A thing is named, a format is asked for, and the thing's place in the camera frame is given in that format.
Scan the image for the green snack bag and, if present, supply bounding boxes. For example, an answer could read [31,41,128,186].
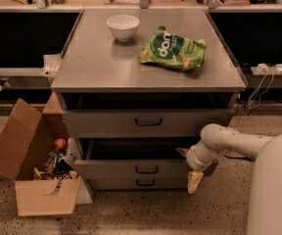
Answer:
[138,25,207,71]

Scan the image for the orange fruit in box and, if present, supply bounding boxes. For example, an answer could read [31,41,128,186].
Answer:
[54,138,67,150]

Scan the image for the open cardboard box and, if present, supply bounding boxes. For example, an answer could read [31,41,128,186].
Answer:
[0,95,94,216]

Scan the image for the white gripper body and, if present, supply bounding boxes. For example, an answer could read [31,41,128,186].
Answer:
[186,141,218,171]

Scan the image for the grey top drawer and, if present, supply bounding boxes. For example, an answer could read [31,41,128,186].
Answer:
[63,109,234,138]

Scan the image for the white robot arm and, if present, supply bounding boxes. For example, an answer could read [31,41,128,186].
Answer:
[177,123,282,235]

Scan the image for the grey bottom drawer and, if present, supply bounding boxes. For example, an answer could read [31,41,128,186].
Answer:
[89,177,187,190]

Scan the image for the grey drawer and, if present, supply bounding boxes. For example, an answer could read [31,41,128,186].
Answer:
[89,177,187,190]
[74,137,199,180]
[63,109,234,138]

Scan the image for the grey drawer cabinet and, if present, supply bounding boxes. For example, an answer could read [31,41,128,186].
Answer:
[50,7,248,192]

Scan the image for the white ceramic bowl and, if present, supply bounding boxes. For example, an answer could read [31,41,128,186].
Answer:
[107,15,140,42]

